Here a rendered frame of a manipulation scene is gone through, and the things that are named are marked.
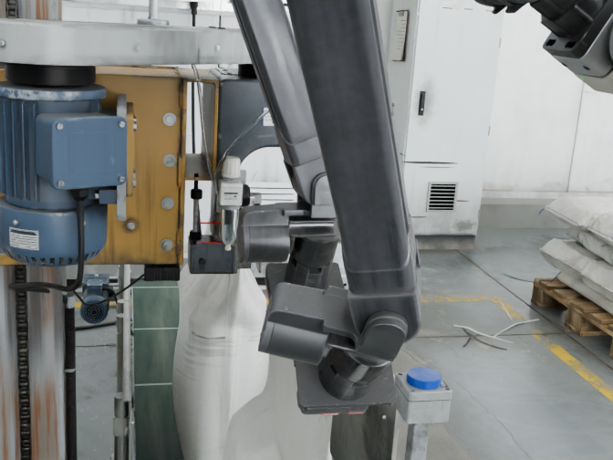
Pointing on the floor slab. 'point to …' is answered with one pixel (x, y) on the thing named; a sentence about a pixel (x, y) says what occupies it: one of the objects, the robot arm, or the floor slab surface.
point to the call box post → (417, 441)
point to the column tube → (55, 433)
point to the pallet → (601, 319)
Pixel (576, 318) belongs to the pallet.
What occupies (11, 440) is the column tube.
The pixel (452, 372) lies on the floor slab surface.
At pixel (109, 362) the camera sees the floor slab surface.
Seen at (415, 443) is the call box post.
